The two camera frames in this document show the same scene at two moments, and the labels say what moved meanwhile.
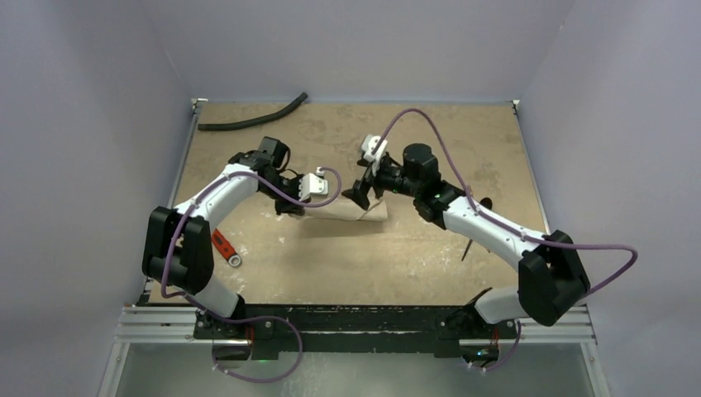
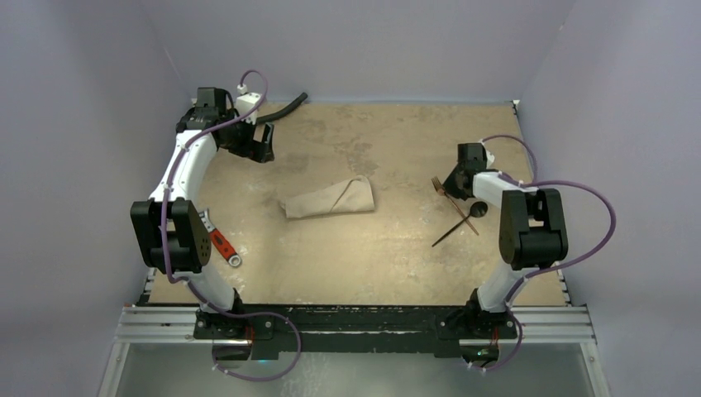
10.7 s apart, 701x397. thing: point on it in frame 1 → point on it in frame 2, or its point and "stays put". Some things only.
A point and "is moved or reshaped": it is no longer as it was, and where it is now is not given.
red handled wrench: (226, 248) stays put
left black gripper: (292, 207) → (257, 150)
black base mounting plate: (353, 328) stays put
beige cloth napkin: (343, 208) is moved or reshaped
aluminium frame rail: (174, 322) stays put
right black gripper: (370, 183) → (457, 183)
